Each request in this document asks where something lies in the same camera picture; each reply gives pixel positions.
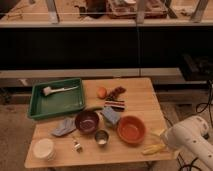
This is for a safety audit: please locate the small metal cup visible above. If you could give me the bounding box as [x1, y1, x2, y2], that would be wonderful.
[95, 130, 109, 146]

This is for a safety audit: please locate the white round container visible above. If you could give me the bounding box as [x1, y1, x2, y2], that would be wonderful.
[33, 138, 55, 161]

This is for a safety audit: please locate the yellow banana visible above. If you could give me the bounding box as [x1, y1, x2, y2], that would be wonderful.
[142, 144, 165, 155]

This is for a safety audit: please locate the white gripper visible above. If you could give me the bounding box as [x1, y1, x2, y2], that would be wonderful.
[150, 129, 174, 149]

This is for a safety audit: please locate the grey folded cloth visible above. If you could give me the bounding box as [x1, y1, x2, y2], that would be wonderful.
[51, 118, 76, 137]

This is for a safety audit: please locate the purple bowl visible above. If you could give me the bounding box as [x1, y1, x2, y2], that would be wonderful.
[75, 111, 99, 134]

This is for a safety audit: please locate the green plastic tray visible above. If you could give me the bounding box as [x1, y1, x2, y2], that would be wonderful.
[28, 78, 86, 120]

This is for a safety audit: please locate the orange fruit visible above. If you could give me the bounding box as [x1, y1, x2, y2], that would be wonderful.
[97, 87, 107, 99]

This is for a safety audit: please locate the white dish brush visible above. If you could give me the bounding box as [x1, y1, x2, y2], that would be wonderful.
[43, 86, 76, 96]

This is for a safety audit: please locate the orange bowl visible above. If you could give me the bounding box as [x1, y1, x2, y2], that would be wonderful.
[117, 116, 146, 145]

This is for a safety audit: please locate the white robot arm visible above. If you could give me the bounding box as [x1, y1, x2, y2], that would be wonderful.
[152, 115, 213, 171]

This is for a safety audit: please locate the wooden table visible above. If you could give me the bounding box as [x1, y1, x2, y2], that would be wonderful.
[25, 78, 177, 169]

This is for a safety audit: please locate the striped rectangular box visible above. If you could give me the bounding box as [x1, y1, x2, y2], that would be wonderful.
[104, 101, 125, 111]

